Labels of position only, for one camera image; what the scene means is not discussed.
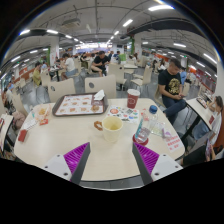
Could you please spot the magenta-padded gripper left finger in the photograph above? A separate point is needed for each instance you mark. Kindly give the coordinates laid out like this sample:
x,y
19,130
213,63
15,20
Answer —
x,y
77,156

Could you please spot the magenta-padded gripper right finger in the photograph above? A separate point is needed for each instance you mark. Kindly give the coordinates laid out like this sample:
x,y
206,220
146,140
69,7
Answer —
x,y
146,156

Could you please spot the clear blue-capped water bottle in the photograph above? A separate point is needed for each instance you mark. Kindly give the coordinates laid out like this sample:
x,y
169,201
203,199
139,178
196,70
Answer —
x,y
146,128

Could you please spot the flat round red coaster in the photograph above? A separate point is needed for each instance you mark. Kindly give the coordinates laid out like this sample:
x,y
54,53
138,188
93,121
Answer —
x,y
136,140

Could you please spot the purple tissue pack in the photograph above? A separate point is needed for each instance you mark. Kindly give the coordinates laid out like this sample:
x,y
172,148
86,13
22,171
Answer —
x,y
166,134

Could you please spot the white leaflet with red print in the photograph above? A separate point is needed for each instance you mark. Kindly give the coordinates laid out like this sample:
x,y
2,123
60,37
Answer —
x,y
174,144

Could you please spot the clear-wrapped paper receipt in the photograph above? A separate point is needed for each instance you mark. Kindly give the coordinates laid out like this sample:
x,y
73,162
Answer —
x,y
160,128

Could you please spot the small red printed packet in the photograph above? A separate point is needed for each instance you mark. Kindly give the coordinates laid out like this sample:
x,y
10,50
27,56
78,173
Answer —
x,y
143,116

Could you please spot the colourful printed sticker sheet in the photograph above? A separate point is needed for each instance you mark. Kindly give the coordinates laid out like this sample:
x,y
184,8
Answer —
x,y
123,114

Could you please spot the brown food tray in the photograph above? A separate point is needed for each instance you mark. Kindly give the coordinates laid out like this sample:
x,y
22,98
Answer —
x,y
78,105

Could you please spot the paper wrapper with fried food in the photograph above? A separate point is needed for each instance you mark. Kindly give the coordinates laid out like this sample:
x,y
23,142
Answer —
x,y
43,111

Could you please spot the white paper slip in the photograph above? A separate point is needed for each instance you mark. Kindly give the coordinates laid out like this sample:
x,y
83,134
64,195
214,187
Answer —
x,y
29,124

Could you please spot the flat red box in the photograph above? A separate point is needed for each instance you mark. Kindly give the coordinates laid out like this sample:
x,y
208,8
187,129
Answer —
x,y
22,135

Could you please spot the red paper cup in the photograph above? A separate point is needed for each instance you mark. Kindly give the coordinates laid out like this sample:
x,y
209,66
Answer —
x,y
133,99

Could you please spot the white crumpled napkin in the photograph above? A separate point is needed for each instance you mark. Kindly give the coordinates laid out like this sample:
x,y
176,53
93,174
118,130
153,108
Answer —
x,y
99,95

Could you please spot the pink backpack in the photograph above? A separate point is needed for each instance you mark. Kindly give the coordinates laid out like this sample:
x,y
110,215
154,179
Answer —
x,y
19,120

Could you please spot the cream chair with round hole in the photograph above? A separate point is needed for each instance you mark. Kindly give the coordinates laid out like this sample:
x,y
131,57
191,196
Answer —
x,y
100,86
61,89

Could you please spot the neighbouring cream dining table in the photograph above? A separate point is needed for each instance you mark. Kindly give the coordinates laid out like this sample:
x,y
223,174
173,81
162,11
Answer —
x,y
5,128
200,111

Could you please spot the person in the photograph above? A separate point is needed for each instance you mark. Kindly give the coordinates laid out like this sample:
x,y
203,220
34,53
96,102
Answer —
x,y
171,88
69,65
100,63
36,75
216,121

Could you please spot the ceiling air conditioner unit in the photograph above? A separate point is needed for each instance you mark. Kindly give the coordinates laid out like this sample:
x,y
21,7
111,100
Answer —
x,y
71,23

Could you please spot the ceiling strip lights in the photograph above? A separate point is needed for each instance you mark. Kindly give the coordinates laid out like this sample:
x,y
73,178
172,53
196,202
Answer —
x,y
160,7

